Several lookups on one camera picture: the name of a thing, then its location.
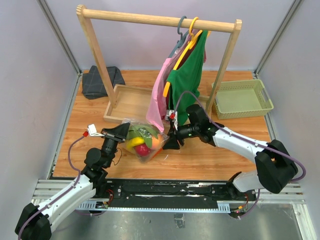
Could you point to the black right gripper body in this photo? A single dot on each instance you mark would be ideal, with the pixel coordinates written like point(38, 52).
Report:
point(177, 134)

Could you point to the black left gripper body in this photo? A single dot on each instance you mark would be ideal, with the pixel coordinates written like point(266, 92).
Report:
point(105, 132)

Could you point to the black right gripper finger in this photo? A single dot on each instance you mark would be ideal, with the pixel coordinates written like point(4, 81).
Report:
point(173, 127)
point(171, 144)

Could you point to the clear zip top bag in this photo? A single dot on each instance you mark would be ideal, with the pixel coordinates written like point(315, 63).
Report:
point(153, 152)

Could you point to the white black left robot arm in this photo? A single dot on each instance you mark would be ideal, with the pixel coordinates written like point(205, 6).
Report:
point(38, 222)

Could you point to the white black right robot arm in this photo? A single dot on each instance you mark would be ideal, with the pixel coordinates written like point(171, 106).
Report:
point(274, 166)

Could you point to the orange fake peach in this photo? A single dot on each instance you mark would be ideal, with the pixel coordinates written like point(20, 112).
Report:
point(156, 142)

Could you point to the yellow fake banana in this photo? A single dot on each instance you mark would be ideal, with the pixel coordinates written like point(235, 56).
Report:
point(131, 143)

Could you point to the green fake lettuce leaf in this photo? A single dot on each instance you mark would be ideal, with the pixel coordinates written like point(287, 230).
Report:
point(145, 131)

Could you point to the red fake apple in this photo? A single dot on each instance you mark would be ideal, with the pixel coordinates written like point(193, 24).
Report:
point(142, 150)

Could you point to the pink shirt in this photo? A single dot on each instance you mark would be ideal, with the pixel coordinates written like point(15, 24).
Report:
point(158, 104)

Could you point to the green sleeveless shirt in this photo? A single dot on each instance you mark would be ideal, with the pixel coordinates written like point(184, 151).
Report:
point(187, 78)

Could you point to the dark grey folded cloth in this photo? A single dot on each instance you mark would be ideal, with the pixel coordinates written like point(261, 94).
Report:
point(92, 84)

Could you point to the light green plastic basket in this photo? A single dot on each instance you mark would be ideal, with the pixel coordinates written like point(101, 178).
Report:
point(242, 99)

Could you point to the grey-green clothes hanger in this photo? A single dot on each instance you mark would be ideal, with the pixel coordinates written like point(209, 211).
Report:
point(182, 38)

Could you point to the yellow clothes hanger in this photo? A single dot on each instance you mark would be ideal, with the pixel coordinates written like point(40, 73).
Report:
point(190, 46)

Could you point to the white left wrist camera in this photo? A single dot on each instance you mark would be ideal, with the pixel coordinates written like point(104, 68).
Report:
point(92, 131)

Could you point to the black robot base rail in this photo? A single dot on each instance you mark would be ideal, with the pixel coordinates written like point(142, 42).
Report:
point(168, 194)

